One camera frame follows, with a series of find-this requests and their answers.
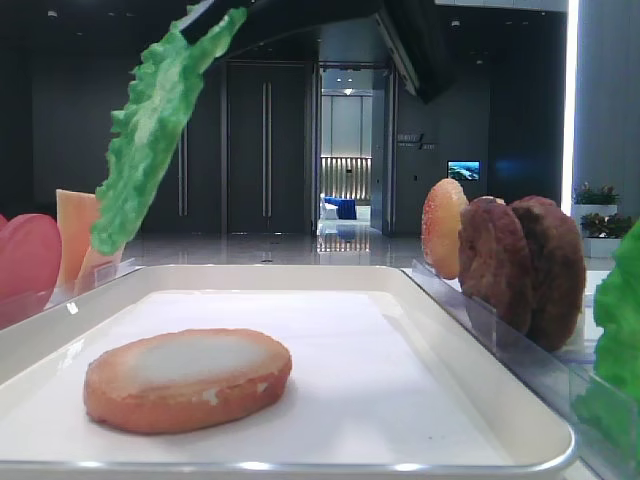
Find clear right acrylic rack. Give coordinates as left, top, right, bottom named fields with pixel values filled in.
left=405, top=261, right=639, bottom=479

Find green lettuce leaf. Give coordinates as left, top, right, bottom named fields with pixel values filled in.
left=90, top=7, right=247, bottom=256
left=574, top=225, right=639, bottom=463

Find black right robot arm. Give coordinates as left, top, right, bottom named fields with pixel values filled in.
left=177, top=0, right=456, bottom=103

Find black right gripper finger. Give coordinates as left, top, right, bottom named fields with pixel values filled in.
left=179, top=0, right=280, bottom=44

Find left meat patty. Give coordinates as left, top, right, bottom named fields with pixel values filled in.
left=458, top=197, right=533, bottom=334

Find white metal tray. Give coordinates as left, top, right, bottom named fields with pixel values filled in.
left=1, top=265, right=577, bottom=479

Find meat patty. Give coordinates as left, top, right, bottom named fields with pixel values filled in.
left=510, top=196, right=586, bottom=352
left=458, top=197, right=533, bottom=334

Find clear left acrylic rack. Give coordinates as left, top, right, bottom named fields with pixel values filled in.
left=1, top=259, right=139, bottom=329

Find right meat patty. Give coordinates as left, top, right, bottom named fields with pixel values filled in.
left=510, top=196, right=586, bottom=352

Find wall screen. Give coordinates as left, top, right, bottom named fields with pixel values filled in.
left=447, top=161, right=481, bottom=181

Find rear cheese slice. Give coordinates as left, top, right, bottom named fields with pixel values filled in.
left=56, top=189, right=99, bottom=287

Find dark double door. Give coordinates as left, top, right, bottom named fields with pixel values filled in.
left=142, top=62, right=310, bottom=234

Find clear acrylic rack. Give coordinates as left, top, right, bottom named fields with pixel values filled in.
left=1, top=259, right=139, bottom=329
left=405, top=261, right=639, bottom=479

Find front cheese slice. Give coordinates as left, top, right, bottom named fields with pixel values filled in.
left=76, top=247, right=123, bottom=288

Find left top bun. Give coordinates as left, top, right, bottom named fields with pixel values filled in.
left=421, top=178, right=468, bottom=280

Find bun slice on tray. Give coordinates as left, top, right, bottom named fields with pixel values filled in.
left=83, top=328, right=292, bottom=434

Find cheese slice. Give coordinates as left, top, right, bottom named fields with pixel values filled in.
left=76, top=247, right=123, bottom=288
left=56, top=189, right=99, bottom=287

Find potted plants in planter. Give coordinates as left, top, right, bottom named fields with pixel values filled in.
left=571, top=182, right=634, bottom=259

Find front tomato slice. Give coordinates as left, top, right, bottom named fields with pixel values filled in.
left=1, top=214, right=62, bottom=300

